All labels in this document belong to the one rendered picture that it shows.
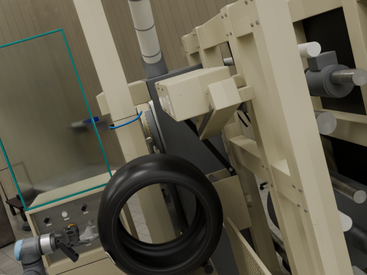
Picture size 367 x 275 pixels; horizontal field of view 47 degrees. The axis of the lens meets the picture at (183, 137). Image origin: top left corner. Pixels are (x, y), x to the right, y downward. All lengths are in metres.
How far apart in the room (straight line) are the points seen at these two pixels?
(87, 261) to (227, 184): 1.03
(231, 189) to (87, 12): 1.16
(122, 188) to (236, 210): 0.71
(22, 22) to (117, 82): 9.37
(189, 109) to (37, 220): 1.45
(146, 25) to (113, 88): 0.54
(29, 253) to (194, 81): 1.08
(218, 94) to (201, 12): 4.94
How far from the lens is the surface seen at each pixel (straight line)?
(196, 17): 6.52
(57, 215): 2.73
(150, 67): 2.75
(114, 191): 1.89
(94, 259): 2.76
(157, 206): 2.30
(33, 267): 2.10
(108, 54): 2.20
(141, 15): 2.53
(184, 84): 1.59
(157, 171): 1.86
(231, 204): 2.29
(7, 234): 6.93
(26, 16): 11.56
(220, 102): 1.51
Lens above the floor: 1.85
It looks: 10 degrees down
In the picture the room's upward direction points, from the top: 17 degrees counter-clockwise
